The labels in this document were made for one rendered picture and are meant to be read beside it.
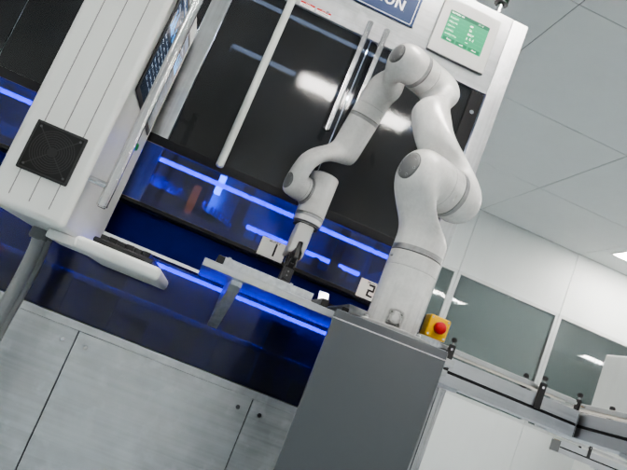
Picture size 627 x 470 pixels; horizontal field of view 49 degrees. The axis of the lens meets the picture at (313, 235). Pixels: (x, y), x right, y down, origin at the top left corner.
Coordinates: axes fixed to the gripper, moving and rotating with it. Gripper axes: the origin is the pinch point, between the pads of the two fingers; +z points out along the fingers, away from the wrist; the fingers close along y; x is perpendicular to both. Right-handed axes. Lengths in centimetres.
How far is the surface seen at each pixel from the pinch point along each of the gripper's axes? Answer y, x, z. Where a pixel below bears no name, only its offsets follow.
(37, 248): 5, -63, 19
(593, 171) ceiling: -276, 227, -205
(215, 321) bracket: -12.3, -12.7, 19.0
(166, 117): -19, -51, -33
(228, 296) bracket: 7.2, -13.1, 12.1
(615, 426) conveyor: -11, 119, 2
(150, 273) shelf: 36, -32, 16
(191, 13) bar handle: 36, -48, -44
